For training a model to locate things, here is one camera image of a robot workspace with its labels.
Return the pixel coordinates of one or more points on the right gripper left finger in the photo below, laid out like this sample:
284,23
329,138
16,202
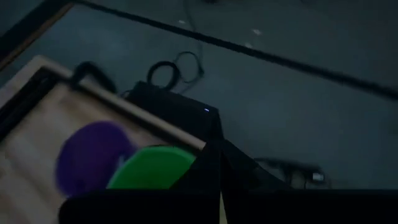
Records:
155,208

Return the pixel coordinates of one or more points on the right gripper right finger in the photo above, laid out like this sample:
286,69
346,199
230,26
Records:
295,208

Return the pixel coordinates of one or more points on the brown candy bar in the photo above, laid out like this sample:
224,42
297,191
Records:
174,109

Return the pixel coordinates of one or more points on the green halloween bucket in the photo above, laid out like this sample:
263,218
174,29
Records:
152,169

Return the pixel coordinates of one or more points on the purple halloween bucket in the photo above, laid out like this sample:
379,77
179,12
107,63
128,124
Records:
90,155

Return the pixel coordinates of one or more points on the black mat orange stripes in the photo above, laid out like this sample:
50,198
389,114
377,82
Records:
25,28

